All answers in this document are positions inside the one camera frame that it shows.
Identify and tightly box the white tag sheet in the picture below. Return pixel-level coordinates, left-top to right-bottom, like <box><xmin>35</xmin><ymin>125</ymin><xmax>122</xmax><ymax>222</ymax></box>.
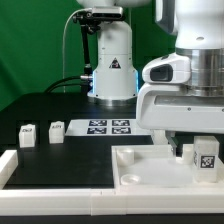
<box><xmin>66</xmin><ymin>119</ymin><xmax>150</xmax><ymax>136</ymax></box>

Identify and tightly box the black camera on stand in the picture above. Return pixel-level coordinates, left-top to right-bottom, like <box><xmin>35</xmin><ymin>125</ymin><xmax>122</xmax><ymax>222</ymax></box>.
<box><xmin>72</xmin><ymin>6</ymin><xmax>124</xmax><ymax>78</ymax></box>

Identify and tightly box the white U-shaped fence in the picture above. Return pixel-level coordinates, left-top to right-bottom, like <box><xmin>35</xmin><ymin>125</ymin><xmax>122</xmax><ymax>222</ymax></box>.
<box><xmin>0</xmin><ymin>150</ymin><xmax>224</xmax><ymax>216</ymax></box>

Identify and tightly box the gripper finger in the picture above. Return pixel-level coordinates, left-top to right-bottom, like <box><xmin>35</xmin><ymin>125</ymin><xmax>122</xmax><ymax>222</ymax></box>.
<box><xmin>166</xmin><ymin>131</ymin><xmax>178</xmax><ymax>155</ymax></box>

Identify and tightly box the black cables bundle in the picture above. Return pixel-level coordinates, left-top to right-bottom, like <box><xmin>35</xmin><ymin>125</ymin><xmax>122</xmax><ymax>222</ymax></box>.
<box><xmin>44</xmin><ymin>75</ymin><xmax>94</xmax><ymax>94</ymax></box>

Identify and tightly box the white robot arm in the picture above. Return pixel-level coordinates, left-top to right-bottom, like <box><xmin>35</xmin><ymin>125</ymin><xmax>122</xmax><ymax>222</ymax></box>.
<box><xmin>77</xmin><ymin>0</ymin><xmax>224</xmax><ymax>134</ymax></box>

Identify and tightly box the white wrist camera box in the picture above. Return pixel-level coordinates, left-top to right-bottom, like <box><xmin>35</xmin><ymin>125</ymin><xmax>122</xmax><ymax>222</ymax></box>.
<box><xmin>142</xmin><ymin>53</ymin><xmax>191</xmax><ymax>84</ymax></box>

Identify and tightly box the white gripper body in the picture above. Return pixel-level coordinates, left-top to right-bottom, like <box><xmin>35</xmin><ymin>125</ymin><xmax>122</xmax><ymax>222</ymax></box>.
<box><xmin>136</xmin><ymin>83</ymin><xmax>224</xmax><ymax>134</ymax></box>

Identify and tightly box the white cable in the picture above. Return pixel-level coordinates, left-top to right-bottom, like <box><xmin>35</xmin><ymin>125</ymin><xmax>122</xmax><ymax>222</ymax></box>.
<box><xmin>62</xmin><ymin>8</ymin><xmax>88</xmax><ymax>94</ymax></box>

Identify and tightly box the white square tabletop part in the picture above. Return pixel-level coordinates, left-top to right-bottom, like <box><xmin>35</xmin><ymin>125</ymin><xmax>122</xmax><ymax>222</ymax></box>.
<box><xmin>111</xmin><ymin>144</ymin><xmax>224</xmax><ymax>188</ymax></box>

